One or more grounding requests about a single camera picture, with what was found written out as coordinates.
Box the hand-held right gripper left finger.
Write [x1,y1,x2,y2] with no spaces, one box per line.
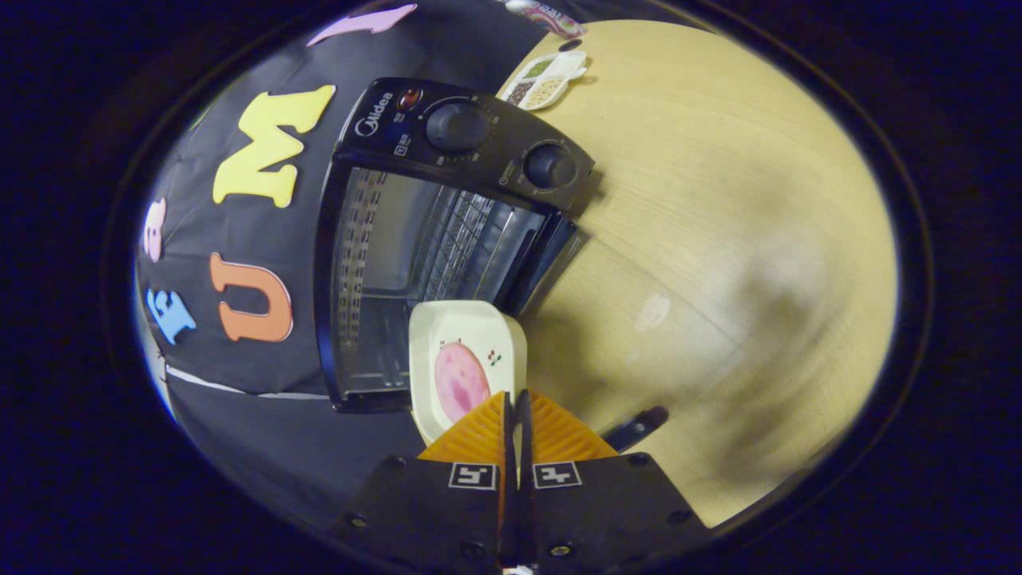
[331,391,512,569]

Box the pink and white bottle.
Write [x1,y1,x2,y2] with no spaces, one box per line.
[503,0,588,39]

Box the black electric oven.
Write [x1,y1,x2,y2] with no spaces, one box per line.
[314,77,667,453]

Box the cream square plate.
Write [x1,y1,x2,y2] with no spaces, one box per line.
[409,300,528,446]

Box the pink ham slice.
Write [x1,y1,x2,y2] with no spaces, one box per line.
[434,342,492,424]

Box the white divided dish with grains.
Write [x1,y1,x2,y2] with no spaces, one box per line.
[501,50,589,111]

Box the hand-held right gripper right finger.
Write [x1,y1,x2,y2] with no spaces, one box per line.
[515,389,711,569]

